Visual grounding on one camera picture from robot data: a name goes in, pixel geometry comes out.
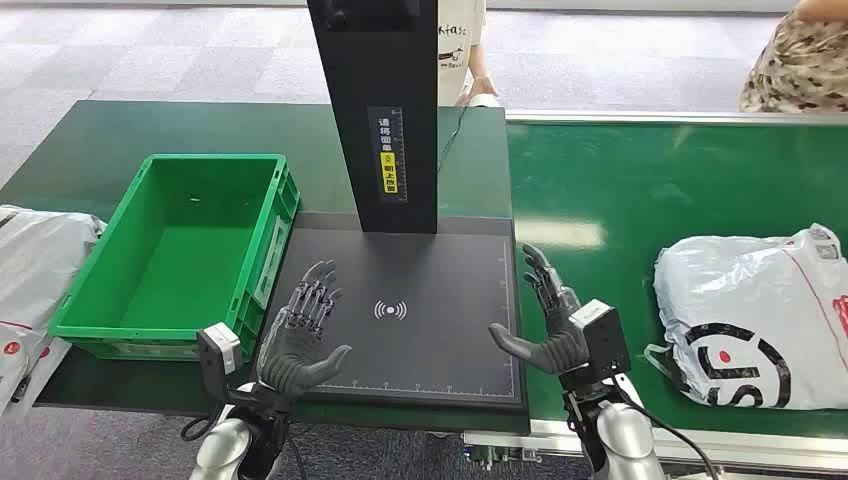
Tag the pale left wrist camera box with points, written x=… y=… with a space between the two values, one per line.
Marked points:
x=222 y=351

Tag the grey package with black print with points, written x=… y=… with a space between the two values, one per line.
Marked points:
x=729 y=298

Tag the person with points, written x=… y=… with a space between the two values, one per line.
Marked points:
x=802 y=66
x=457 y=46

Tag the black scanner base plate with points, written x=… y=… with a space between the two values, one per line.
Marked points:
x=430 y=344

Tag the green conveyor belt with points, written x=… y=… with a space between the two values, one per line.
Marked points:
x=629 y=185

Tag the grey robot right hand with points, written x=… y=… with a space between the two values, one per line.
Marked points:
x=560 y=348

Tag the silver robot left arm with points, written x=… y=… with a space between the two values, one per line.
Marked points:
x=222 y=450

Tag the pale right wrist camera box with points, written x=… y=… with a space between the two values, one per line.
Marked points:
x=606 y=338

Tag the black yellow ruler label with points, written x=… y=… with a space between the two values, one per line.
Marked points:
x=389 y=159

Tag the grey plastic mailer bag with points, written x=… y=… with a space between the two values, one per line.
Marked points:
x=40 y=265

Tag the white rounded object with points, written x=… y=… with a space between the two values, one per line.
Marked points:
x=487 y=100

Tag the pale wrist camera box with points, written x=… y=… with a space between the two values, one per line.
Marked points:
x=222 y=351
x=606 y=338

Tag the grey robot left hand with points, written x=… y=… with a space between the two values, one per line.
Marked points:
x=291 y=361

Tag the white mailer bag red logo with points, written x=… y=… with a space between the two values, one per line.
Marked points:
x=26 y=371

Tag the dark green table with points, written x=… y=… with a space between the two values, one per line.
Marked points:
x=99 y=146

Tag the green plastic crate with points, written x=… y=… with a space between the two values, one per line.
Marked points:
x=185 y=265

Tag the black scanner column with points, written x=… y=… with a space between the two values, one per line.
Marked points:
x=378 y=66

